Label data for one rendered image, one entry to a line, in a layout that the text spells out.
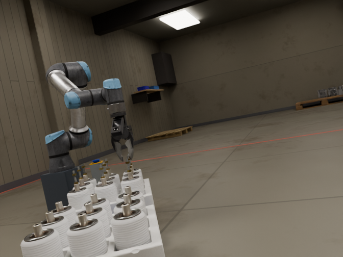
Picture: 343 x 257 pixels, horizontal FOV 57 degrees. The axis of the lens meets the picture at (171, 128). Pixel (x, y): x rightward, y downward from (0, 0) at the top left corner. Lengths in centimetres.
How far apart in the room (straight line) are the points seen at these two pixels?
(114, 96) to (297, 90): 788
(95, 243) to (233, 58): 852
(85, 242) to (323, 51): 859
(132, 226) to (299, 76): 839
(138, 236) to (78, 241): 15
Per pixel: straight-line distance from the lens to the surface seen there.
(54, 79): 169
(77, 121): 194
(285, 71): 905
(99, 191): 142
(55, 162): 196
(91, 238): 88
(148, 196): 138
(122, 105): 141
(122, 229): 87
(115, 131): 133
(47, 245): 91
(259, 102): 907
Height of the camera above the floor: 50
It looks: 2 degrees down
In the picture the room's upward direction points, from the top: 11 degrees counter-clockwise
